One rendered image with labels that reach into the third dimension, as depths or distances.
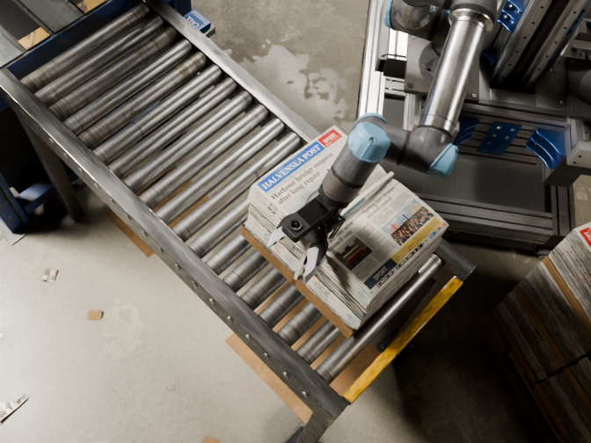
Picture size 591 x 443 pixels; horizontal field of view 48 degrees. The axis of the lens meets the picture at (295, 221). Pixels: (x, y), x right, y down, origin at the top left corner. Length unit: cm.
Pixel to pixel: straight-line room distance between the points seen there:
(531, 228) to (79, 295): 169
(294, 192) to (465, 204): 117
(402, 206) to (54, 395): 146
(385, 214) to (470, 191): 112
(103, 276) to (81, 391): 43
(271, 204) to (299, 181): 9
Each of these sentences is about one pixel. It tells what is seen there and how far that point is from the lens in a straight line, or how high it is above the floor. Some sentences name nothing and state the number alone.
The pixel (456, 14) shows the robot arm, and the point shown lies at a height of 133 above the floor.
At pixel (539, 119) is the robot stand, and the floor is 73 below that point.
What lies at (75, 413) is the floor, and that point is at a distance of 247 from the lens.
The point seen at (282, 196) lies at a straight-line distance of 148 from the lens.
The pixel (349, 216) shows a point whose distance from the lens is 149.
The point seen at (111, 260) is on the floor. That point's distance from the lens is 261.
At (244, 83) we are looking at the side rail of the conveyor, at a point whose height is 80.
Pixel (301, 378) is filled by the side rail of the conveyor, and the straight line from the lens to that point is 161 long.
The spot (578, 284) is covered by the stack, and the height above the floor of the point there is 69.
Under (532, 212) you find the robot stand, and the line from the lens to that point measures 263.
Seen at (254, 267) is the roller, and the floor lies 80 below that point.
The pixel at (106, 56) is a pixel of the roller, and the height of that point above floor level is 79.
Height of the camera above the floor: 236
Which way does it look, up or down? 64 degrees down
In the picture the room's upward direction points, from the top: 10 degrees clockwise
